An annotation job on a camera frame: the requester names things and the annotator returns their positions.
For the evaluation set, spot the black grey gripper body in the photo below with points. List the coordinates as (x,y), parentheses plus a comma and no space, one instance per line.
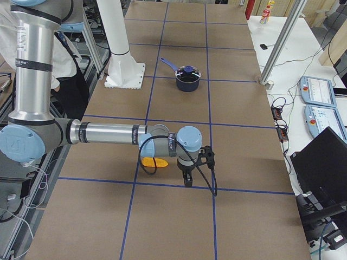
(185,170)

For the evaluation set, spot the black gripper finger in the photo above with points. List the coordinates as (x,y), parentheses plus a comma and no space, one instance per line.
(187,179)

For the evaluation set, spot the glass lid blue knob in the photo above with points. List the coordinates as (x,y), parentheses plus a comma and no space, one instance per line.
(187,71)

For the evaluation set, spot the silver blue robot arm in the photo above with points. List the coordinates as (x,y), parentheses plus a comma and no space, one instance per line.
(32,131)

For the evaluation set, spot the yellow toy corn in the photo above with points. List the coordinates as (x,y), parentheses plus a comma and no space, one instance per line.
(154,162)

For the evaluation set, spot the dark blue saucepan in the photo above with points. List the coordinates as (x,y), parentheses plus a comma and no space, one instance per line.
(186,83)

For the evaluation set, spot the black laptop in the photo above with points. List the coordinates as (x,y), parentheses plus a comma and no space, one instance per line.
(321,165)

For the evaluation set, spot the lower teach pendant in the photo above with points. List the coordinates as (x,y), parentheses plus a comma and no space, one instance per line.
(319,117)

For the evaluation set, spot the teach pendant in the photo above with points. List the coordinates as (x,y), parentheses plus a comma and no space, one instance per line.
(317,91)
(319,117)

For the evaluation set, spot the small black device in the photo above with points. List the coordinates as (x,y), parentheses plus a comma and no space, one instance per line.
(263,46)

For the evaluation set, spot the upper teach pendant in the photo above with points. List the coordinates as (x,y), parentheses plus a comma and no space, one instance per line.
(317,91)

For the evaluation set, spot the person in white shirt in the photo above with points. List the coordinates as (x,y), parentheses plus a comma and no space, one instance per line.
(68,83)

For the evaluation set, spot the colourful drink bottle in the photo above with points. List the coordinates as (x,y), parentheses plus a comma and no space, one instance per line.
(266,12)

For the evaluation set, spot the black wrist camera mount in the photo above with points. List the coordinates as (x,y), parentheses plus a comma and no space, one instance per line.
(206,157)

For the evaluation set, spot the black orange cable adapter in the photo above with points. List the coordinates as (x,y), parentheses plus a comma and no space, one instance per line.
(276,112)

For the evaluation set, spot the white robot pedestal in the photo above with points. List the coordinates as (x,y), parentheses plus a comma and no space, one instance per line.
(123,70)

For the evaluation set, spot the aluminium frame post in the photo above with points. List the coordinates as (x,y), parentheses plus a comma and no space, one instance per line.
(289,24)

